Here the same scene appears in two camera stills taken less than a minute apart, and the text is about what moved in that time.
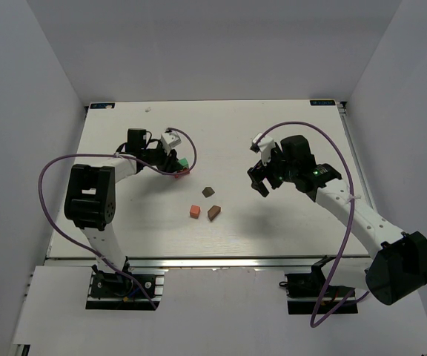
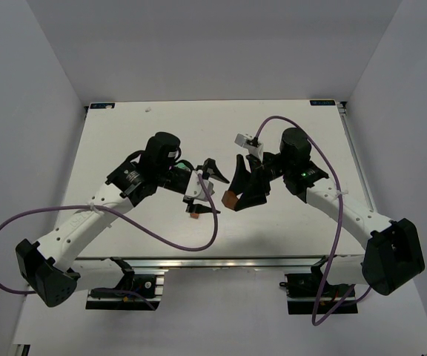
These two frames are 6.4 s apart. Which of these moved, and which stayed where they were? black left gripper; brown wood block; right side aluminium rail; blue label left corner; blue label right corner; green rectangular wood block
Moved: black left gripper; brown wood block
Stayed: green rectangular wood block; right side aluminium rail; blue label right corner; blue label left corner
